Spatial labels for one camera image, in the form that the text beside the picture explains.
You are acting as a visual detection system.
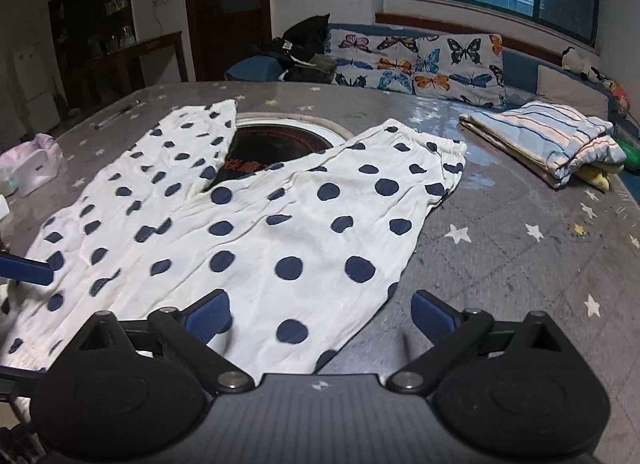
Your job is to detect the grey star print tablecloth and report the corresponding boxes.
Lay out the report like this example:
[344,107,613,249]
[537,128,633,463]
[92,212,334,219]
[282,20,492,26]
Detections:
[0,81,640,464]

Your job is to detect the dark wooden shelf cabinet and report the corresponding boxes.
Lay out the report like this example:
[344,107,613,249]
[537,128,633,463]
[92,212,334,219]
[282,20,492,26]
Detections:
[47,0,136,109]

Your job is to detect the white refrigerator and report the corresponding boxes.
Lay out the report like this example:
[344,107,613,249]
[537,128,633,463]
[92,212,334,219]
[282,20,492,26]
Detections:
[10,41,56,119]

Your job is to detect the black bag on sofa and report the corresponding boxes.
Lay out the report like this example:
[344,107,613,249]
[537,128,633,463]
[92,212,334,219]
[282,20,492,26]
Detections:
[260,14,333,69]

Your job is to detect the blue sofa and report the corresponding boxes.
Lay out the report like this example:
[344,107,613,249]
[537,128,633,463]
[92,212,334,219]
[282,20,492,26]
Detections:
[225,21,640,145]

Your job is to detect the white polka dot pants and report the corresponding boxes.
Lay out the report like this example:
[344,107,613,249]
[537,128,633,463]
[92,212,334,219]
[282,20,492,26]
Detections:
[0,98,468,377]

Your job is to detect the blue seat cushion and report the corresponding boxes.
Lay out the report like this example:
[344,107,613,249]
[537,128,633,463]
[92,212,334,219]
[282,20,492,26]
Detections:
[224,56,282,83]

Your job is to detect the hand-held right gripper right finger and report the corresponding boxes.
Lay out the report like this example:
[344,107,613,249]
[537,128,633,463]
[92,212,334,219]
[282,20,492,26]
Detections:
[387,289,576,395]

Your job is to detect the wooden side table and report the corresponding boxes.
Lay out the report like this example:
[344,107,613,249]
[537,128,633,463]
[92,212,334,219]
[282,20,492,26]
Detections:
[90,31,188,104]

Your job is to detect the dark wooden door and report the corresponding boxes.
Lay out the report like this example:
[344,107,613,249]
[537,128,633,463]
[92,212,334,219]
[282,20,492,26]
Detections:
[181,0,273,83]

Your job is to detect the green ball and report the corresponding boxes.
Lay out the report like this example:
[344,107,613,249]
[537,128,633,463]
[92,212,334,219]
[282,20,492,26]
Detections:
[614,138,640,172]

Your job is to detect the colourful plush toy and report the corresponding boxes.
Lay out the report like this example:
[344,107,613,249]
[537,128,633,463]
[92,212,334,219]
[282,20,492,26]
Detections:
[597,74,631,114]

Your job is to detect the round black induction cooktop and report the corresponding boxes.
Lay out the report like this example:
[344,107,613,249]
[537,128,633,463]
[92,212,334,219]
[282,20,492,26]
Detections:
[202,112,353,192]

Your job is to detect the yellow cloth item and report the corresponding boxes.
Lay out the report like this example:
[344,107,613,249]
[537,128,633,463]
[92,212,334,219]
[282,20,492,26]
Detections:
[575,164,613,193]

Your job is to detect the black white plush toy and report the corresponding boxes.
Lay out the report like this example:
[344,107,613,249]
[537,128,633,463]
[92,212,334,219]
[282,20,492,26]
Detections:
[561,46,601,79]

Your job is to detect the white cushion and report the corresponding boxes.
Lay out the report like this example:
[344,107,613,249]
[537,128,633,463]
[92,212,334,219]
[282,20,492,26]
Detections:
[536,65,611,119]

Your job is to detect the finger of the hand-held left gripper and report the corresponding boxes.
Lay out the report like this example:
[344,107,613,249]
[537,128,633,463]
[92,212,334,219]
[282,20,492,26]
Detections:
[0,365,47,403]
[0,251,56,287]

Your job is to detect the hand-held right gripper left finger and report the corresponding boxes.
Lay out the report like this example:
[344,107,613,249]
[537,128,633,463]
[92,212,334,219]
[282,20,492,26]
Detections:
[65,289,256,395]

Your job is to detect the folded striped clothing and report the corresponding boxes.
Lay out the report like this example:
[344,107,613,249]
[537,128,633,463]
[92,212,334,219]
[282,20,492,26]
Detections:
[459,100,628,189]

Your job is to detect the pink white tissue pack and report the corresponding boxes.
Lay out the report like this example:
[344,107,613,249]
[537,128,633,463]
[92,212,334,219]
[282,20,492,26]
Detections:
[0,134,63,197]

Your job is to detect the black pen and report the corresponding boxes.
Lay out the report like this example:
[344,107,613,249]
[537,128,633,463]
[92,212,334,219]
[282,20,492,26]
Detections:
[95,100,142,131]

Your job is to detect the olive green bag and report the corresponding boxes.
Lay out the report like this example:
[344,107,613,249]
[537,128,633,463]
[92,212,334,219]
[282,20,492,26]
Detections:
[287,54,337,84]

